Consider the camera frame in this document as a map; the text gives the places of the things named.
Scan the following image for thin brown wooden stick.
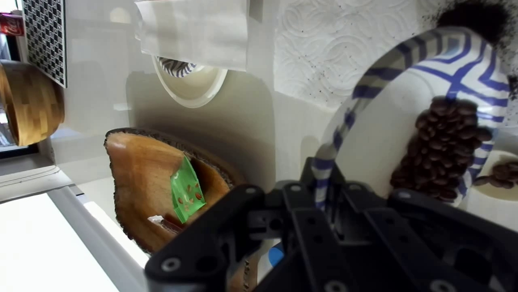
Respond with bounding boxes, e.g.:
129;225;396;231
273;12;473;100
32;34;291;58
146;214;184;231

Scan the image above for blue patterned paper bowl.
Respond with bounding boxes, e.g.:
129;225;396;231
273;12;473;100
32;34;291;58
312;24;512;209

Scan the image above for coffee beans heap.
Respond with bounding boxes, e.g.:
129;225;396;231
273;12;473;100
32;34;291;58
389;95;495;201

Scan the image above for grey window frame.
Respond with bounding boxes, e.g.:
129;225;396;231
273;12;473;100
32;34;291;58
0;160;150;292

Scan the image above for brown wooden tray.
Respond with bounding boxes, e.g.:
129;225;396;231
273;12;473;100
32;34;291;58
104;126;250;256

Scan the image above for folded white napkin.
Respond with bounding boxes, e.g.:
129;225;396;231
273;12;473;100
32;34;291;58
135;0;252;71

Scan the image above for green snack packet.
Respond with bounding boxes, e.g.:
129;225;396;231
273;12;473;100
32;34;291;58
169;154;210;225

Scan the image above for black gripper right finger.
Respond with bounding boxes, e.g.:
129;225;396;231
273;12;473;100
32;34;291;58
323;158;518;292

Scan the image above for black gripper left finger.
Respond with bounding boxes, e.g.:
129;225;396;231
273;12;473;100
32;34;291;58
145;155;326;292

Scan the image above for round wooden bowl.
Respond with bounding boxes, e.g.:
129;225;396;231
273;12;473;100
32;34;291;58
0;60;67;147

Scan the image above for loose coffee beans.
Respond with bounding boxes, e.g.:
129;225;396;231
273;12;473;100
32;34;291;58
475;160;518;189

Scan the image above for small red can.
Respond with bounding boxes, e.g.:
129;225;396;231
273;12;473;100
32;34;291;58
0;11;27;38

